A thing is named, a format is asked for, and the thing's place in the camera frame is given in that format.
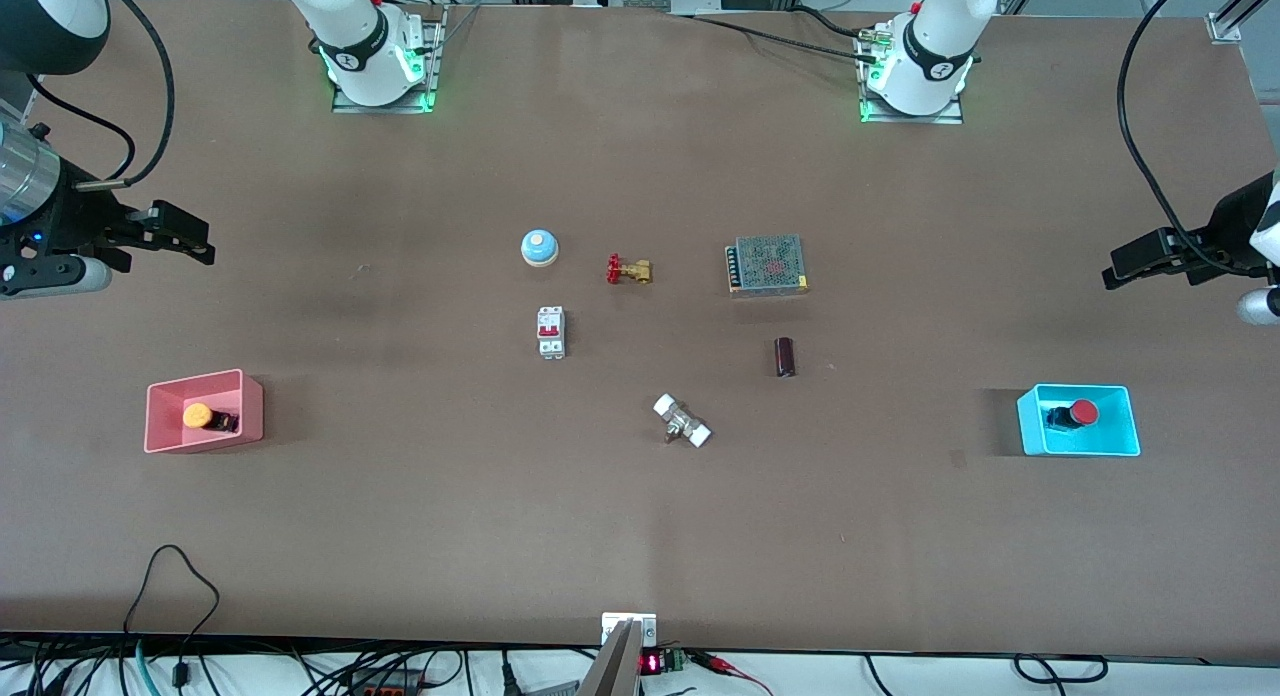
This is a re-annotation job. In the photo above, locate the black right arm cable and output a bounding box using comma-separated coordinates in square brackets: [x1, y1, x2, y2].
[25, 0, 177, 190]

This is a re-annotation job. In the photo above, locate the red push button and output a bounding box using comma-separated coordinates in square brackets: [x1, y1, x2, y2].
[1045, 399, 1101, 434]

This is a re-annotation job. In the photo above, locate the red alligator clip lead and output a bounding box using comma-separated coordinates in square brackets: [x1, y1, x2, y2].
[695, 652, 776, 696]

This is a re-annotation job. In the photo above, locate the black base supply cable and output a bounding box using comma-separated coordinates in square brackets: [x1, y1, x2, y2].
[688, 4, 887, 67]

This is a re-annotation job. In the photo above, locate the metal mesh power supply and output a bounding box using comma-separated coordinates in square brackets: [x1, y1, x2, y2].
[725, 234, 810, 297]

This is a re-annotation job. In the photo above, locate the yellow push button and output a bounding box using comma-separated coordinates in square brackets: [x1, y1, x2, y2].
[182, 402, 242, 435]

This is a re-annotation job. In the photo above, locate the aluminium corner bracket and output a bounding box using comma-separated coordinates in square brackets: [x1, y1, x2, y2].
[1206, 0, 1280, 46]

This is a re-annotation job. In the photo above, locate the thin black looped cable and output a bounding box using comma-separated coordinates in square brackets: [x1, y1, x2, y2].
[121, 544, 222, 689]

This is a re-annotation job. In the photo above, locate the white plastic pipe valve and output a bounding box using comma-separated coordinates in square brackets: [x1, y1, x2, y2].
[652, 393, 713, 449]

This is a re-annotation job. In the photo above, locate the pink plastic bin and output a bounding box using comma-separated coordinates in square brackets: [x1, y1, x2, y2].
[144, 368, 265, 454]

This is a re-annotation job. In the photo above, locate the cyan plastic bin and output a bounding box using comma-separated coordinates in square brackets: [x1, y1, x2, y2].
[1016, 383, 1142, 458]

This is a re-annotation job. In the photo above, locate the black coiled cable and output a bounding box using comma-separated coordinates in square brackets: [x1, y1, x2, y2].
[1013, 653, 1110, 686]

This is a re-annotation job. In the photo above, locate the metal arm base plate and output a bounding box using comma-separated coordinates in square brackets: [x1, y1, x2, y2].
[857, 24, 965, 126]
[331, 4, 447, 115]

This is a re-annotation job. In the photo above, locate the white metal edge bracket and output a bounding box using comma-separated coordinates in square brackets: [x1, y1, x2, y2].
[600, 611, 659, 648]

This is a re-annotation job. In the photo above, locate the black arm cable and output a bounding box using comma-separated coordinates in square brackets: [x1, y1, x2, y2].
[25, 0, 177, 190]
[1116, 0, 1276, 278]

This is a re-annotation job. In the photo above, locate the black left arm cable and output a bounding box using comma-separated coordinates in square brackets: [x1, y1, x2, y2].
[1116, 0, 1276, 278]

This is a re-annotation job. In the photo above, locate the grey aluminium bar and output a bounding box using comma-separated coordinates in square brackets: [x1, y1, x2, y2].
[577, 619, 644, 696]

